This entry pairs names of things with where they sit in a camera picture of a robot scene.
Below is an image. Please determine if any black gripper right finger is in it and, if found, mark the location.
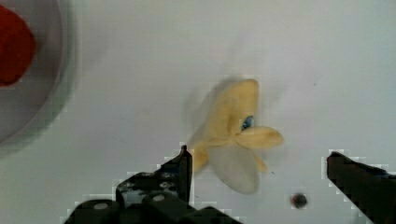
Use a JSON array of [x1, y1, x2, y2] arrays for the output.
[[326, 152, 396, 224]]

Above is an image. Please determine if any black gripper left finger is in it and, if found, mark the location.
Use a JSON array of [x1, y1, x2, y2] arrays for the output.
[[64, 146, 242, 224]]

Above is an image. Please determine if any grey round plate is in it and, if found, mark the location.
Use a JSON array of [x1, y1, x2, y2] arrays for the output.
[[0, 0, 77, 158]]

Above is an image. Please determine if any yellow plush peeled banana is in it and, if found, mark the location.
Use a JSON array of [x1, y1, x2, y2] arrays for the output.
[[191, 79, 284, 194]]

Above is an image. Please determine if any red plush ketchup bottle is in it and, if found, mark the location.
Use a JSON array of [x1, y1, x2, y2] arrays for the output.
[[0, 7, 36, 86]]

